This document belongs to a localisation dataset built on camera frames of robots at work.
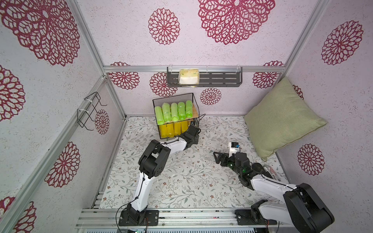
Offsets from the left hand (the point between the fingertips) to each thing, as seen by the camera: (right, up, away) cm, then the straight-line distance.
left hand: (192, 135), depth 103 cm
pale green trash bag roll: (-12, +16, -9) cm, 22 cm away
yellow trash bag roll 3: (-11, +5, +2) cm, 12 cm away
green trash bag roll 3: (-3, +18, -7) cm, 19 cm away
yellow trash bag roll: (-21, +2, 0) cm, 21 cm away
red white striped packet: (+47, -21, -17) cm, 54 cm away
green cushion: (+49, +11, -22) cm, 55 cm away
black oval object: (+40, -20, -13) cm, 47 cm away
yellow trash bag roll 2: (-16, +3, +2) cm, 16 cm away
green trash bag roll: (-21, +10, -11) cm, 26 cm away
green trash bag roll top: (-18, +17, -8) cm, 26 cm away
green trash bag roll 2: (-8, +16, -9) cm, 20 cm away
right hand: (+14, -9, -16) cm, 23 cm away
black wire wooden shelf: (-12, +28, +9) cm, 32 cm away
